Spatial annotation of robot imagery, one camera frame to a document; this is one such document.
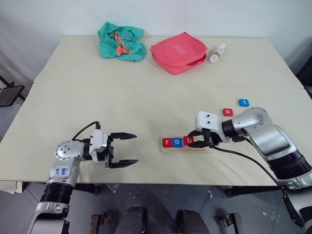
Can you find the dark rounded shape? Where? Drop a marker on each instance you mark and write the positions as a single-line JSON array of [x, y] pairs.
[[190, 221], [132, 220]]

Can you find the pink zippered pouch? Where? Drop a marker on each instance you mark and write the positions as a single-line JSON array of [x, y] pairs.
[[179, 53]]

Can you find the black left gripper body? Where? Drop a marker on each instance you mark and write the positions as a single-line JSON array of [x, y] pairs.
[[110, 152]]

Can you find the blue letter block o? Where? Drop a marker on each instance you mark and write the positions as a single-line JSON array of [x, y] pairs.
[[177, 142]]

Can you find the small white pink bottle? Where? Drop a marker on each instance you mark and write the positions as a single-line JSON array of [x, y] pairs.
[[217, 53]]

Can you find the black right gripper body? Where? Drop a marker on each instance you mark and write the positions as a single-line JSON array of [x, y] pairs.
[[210, 136]]

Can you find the wooden letter tray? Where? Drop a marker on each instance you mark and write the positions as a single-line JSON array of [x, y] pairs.
[[185, 149]]

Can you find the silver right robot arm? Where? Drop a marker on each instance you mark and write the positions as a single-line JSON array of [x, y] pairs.
[[268, 151]]

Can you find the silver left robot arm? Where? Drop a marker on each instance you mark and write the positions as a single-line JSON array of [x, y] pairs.
[[64, 170]]

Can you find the red letter block r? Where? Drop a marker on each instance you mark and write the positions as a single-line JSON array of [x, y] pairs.
[[167, 142]]

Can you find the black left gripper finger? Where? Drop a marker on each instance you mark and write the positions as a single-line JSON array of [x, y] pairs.
[[124, 163], [123, 136]]

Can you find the red letter block o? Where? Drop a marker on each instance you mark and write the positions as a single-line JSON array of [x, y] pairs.
[[228, 111]]

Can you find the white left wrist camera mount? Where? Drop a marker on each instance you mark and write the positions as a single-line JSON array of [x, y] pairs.
[[98, 143]]

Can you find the red letter block b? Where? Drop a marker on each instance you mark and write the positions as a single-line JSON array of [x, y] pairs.
[[188, 140]]

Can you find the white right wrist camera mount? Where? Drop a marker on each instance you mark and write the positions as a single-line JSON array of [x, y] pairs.
[[209, 123]]

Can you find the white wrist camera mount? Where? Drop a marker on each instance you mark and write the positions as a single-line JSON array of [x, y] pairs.
[[209, 123], [98, 143]]

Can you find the blue letter block t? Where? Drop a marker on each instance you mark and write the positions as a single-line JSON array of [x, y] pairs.
[[243, 102]]

